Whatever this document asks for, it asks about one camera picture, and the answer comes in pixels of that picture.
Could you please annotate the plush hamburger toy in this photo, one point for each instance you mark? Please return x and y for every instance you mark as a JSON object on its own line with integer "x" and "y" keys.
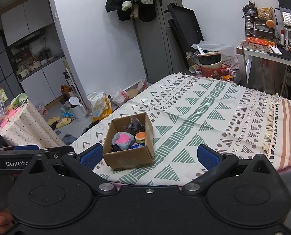
{"x": 140, "y": 137}

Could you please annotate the yellow white food bag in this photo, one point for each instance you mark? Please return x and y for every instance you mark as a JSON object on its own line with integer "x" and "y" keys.
{"x": 100, "y": 105}

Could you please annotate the grey pink plush paw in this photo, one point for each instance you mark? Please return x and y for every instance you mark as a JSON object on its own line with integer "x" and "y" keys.
{"x": 123, "y": 139}

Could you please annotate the brown cardboard box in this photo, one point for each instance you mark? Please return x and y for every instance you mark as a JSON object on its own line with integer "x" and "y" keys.
{"x": 131, "y": 158}

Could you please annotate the white desk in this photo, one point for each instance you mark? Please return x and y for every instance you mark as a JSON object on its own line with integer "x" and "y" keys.
{"x": 263, "y": 70}

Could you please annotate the person's left hand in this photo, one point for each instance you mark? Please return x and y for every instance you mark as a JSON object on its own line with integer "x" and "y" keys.
{"x": 6, "y": 221}

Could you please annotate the black leaning panel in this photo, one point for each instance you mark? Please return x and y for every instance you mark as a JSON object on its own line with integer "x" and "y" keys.
{"x": 185, "y": 28}

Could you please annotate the tape roll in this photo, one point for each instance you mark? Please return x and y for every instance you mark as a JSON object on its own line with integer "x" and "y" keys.
{"x": 193, "y": 68}

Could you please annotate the orange snack packet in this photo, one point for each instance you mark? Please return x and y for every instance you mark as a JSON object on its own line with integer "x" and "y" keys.
{"x": 259, "y": 41}

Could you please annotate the white red plastic bag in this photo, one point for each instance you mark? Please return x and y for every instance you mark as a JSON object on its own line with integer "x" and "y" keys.
{"x": 120, "y": 97}

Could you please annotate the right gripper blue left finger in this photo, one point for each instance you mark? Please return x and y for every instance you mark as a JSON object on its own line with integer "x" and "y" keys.
{"x": 91, "y": 157}

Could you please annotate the dotted cream cloth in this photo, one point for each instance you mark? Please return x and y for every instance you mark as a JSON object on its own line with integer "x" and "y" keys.
{"x": 28, "y": 127}

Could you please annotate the small drawer organizer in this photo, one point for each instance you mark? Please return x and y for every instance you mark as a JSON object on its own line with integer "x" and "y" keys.
{"x": 256, "y": 27}

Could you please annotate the dark clothes on hook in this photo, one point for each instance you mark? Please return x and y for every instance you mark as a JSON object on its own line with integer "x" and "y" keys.
{"x": 144, "y": 10}

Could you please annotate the black sequin pouch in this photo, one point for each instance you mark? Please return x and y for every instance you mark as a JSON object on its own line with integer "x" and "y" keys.
{"x": 134, "y": 127}

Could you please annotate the blue tissue pack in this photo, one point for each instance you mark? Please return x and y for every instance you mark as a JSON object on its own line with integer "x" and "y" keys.
{"x": 136, "y": 145}

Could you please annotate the yellow slippers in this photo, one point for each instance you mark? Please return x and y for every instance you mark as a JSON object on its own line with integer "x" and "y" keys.
{"x": 58, "y": 122}

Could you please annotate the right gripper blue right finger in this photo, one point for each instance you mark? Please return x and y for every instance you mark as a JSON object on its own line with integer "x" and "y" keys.
{"x": 208, "y": 157}

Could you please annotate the red plastic basket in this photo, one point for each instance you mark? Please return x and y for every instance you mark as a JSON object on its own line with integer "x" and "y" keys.
{"x": 214, "y": 73}

